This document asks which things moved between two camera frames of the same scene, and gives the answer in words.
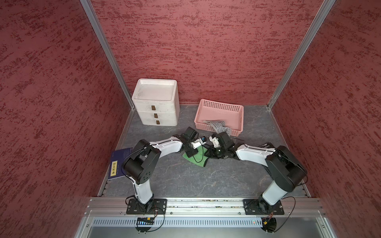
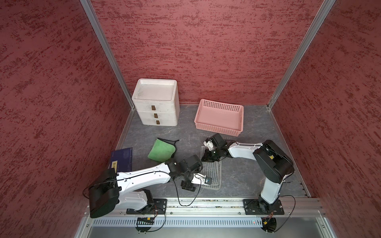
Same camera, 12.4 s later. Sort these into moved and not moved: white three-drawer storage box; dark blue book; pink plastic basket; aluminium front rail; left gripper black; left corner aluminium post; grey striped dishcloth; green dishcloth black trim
Moved: green dishcloth black trim; grey striped dishcloth; left gripper black
Not moved: aluminium front rail; dark blue book; white three-drawer storage box; pink plastic basket; left corner aluminium post
